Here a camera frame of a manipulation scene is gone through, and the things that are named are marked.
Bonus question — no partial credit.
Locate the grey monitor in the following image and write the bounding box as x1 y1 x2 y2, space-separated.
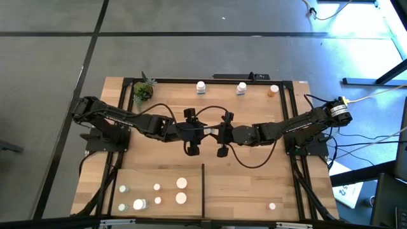
394 98 407 182

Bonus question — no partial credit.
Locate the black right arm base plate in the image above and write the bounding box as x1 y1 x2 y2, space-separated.
286 136 330 157

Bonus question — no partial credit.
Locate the small potted green plant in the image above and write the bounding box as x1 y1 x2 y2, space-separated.
132 71 157 109

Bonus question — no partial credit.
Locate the black rig crossbeam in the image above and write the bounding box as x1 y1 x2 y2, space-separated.
0 215 407 229

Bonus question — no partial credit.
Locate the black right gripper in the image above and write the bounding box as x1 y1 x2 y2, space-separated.
212 111 237 158

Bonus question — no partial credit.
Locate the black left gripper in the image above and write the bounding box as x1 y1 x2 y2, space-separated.
174 108 209 157

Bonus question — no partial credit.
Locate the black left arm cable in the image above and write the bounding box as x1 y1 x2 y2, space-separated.
127 102 230 128

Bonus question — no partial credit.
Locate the black keyboard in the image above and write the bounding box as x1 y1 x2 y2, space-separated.
395 205 407 228

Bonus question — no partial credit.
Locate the floor power cable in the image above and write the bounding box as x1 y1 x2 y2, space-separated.
301 0 354 20

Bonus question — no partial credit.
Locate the black aluminium table frame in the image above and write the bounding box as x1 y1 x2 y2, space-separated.
71 77 340 223

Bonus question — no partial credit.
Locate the black desk leg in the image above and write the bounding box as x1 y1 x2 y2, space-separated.
342 59 407 87
330 160 397 188

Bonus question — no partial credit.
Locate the beige floor cable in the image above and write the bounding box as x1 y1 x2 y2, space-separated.
340 86 407 104

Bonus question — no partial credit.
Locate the white printed paper sheet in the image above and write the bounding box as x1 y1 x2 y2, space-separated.
329 160 364 209

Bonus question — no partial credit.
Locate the black flat bar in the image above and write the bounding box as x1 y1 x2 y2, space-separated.
212 71 271 81

